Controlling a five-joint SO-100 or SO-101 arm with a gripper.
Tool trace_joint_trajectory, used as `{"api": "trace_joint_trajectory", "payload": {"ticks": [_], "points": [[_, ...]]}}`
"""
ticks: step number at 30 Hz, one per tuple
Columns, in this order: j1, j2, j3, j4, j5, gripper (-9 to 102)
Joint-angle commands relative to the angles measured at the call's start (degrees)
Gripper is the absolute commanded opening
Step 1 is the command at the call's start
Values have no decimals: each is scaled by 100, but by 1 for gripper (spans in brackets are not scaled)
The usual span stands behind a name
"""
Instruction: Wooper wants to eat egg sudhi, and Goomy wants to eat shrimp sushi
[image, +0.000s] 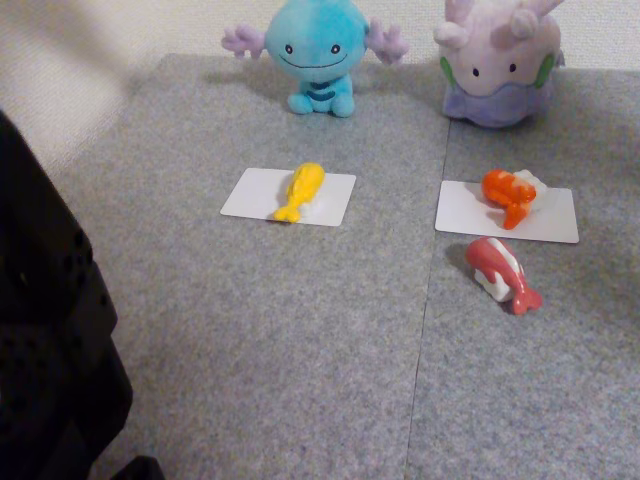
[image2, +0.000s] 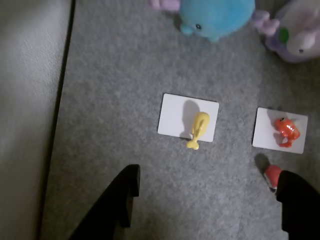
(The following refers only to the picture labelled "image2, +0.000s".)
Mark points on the orange shrimp sushi toy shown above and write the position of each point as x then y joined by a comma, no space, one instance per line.
287,130

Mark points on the blue Wooper plush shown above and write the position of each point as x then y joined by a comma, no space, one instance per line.
215,17

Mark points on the white rectangular card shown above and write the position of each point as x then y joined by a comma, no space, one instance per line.
265,130
172,115

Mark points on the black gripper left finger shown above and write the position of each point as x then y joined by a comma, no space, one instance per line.
112,205

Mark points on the red tuna sushi toy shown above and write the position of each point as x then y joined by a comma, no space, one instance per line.
273,175

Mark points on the yellow egg sushi toy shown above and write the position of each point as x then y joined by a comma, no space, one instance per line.
200,125

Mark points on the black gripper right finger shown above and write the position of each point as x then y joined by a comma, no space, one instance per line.
302,207

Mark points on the purple Goomy plush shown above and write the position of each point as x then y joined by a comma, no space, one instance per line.
300,32

